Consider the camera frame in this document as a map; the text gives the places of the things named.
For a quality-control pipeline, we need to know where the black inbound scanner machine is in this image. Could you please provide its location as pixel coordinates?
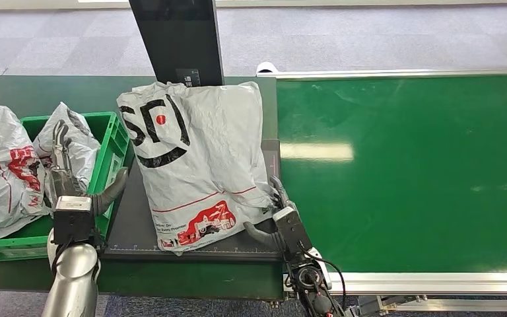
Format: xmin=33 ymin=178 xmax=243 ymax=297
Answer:
xmin=102 ymin=0 xmax=284 ymax=264

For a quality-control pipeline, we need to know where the white courier bag black logo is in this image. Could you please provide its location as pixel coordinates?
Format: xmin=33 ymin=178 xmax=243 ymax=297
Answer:
xmin=116 ymin=80 xmax=281 ymax=256

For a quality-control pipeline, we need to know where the green plastic crate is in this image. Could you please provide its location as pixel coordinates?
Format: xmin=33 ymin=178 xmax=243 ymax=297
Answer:
xmin=0 ymin=111 xmax=132 ymax=264

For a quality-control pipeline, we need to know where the black yellow warning label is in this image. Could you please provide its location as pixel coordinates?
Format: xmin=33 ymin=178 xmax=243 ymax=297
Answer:
xmin=175 ymin=68 xmax=202 ymax=88

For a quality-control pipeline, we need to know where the crumpled white courier bag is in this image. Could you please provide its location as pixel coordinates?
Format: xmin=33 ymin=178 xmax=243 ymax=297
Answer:
xmin=32 ymin=102 xmax=101 ymax=211

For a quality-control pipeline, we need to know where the green conveyor belt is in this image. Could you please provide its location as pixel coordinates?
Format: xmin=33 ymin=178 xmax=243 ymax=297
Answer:
xmin=275 ymin=74 xmax=507 ymax=274

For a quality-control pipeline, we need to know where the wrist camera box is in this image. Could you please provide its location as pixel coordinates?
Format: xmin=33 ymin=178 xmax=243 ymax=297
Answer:
xmin=52 ymin=195 xmax=96 ymax=247
xmin=273 ymin=206 xmax=314 ymax=260

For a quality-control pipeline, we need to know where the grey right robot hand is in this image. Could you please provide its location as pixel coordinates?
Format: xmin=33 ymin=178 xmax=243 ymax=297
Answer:
xmin=242 ymin=174 xmax=298 ymax=252

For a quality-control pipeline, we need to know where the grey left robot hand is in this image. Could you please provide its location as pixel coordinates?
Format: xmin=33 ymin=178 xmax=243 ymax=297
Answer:
xmin=48 ymin=119 xmax=129 ymax=217

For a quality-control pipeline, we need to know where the aluminium conveyor frame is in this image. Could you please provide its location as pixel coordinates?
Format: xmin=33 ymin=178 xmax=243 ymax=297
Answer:
xmin=255 ymin=65 xmax=507 ymax=296

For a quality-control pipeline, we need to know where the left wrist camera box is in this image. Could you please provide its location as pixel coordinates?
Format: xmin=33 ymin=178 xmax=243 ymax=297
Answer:
xmin=52 ymin=195 xmax=96 ymax=247

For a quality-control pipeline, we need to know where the white roller end cap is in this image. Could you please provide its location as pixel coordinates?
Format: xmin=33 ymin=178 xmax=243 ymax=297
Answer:
xmin=255 ymin=61 xmax=278 ymax=75

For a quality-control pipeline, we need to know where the large white courier bag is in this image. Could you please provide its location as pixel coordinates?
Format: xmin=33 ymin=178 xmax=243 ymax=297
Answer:
xmin=0 ymin=104 xmax=51 ymax=242

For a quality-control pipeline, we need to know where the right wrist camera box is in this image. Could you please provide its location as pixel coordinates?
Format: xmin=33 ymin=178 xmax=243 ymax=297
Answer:
xmin=273 ymin=206 xmax=314 ymax=260

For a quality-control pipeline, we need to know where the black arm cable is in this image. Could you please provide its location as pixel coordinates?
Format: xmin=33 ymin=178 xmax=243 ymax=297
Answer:
xmin=299 ymin=244 xmax=347 ymax=312

